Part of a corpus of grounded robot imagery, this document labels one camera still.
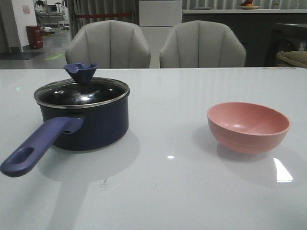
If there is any dark counter sideboard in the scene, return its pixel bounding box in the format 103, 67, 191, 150
182, 9, 307, 67

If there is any red barrier belt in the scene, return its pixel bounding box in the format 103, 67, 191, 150
75, 12, 133, 19

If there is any beige sofa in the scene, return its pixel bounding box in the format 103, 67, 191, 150
276, 51, 307, 69

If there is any left grey upholstered chair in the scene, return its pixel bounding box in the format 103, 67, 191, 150
65, 20, 151, 69

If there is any glass lid with blue knob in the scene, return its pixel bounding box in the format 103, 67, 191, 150
34, 63, 130, 109

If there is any dark blue saucepan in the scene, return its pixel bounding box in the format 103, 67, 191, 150
0, 96, 129, 177

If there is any white cabinet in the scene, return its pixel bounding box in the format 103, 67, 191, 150
139, 0, 183, 69

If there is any pink bowl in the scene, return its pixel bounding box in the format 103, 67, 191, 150
207, 102, 291, 154

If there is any grey upholstered chair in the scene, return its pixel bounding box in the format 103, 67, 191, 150
159, 20, 246, 68
65, 20, 151, 69

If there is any fruit plate on counter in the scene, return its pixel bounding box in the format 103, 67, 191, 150
239, 0, 259, 10

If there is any dark floor mat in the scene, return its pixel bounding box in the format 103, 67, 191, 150
0, 52, 44, 60

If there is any red trash bin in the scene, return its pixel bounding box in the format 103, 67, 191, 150
26, 25, 43, 49

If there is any dark side table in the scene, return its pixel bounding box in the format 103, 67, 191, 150
264, 23, 307, 67

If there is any grey curtain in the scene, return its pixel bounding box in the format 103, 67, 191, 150
66, 0, 139, 38

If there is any right grey upholstered chair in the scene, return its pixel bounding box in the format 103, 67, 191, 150
159, 20, 246, 68

